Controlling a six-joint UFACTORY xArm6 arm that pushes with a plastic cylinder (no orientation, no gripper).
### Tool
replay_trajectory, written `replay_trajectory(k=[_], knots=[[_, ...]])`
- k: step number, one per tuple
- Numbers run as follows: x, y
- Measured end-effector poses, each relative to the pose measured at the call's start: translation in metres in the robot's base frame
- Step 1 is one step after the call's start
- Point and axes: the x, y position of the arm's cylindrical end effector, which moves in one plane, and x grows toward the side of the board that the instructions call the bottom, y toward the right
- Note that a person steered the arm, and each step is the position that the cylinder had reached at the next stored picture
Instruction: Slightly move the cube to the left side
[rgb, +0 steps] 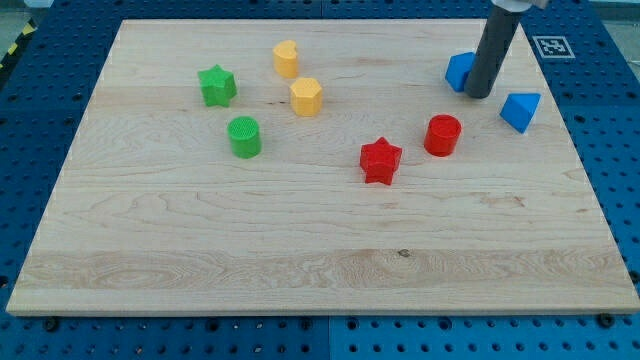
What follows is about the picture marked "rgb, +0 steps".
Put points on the blue cube block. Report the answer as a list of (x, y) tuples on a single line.
[(458, 69)]

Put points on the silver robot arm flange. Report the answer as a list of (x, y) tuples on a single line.
[(520, 5)]

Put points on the light wooden board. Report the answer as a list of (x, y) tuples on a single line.
[(153, 215)]

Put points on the red star block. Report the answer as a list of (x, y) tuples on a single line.
[(379, 161)]

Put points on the yellow hexagon block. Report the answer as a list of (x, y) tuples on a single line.
[(306, 97)]

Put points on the green cylinder block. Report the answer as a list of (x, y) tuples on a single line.
[(244, 136)]

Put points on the yellow heart block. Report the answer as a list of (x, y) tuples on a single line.
[(285, 59)]

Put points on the red cylinder block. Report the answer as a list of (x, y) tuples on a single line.
[(442, 134)]

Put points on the green star block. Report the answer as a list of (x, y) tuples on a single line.
[(217, 86)]

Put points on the blue triangular prism block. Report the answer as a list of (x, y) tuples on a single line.
[(519, 109)]

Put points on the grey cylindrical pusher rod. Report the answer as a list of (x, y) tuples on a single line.
[(496, 39)]

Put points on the white fiducial marker tag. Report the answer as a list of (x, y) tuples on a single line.
[(553, 47)]

